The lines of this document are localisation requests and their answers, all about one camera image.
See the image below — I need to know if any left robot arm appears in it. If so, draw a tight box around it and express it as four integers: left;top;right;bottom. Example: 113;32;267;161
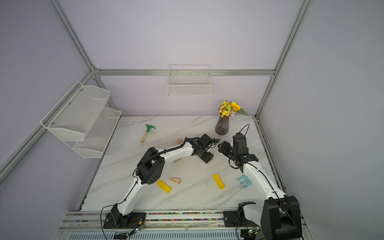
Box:
106;134;220;228

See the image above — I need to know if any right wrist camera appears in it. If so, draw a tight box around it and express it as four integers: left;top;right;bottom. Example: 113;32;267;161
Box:
233;132;248;149

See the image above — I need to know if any green toy hammer wooden handle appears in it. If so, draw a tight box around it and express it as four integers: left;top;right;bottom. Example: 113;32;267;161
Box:
140;125;156;144

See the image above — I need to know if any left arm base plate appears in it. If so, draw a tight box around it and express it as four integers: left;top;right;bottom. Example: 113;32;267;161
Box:
103;213;147;229

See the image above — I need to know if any yellow block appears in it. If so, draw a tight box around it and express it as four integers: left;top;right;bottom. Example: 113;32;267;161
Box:
213;174;226;190
157;180;172;194

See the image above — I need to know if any yellow block right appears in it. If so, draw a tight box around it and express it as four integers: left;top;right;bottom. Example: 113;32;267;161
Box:
213;174;226;190

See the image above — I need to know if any aluminium front rail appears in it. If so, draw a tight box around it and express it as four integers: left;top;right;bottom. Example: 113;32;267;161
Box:
53;207;314;240

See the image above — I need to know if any yellow flower bouquet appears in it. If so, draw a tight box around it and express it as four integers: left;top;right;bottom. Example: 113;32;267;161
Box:
218;101;249;118

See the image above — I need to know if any yellow block left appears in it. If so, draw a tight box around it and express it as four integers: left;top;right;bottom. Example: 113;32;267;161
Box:
157;180;172;194

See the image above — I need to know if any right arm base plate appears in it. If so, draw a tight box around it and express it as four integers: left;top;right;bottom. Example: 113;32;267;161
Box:
223;211;260;228

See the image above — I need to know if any white wire wall basket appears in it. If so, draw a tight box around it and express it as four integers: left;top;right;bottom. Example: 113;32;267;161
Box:
167;65;212;97

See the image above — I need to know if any dark ribbed vase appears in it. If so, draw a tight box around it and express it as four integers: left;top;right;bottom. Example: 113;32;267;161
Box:
215;117;230;136

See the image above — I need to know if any white two-tier mesh shelf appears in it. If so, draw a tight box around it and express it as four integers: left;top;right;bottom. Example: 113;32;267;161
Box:
40;82;121;159

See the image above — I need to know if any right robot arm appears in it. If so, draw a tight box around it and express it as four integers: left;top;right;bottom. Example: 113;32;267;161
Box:
218;133;304;240

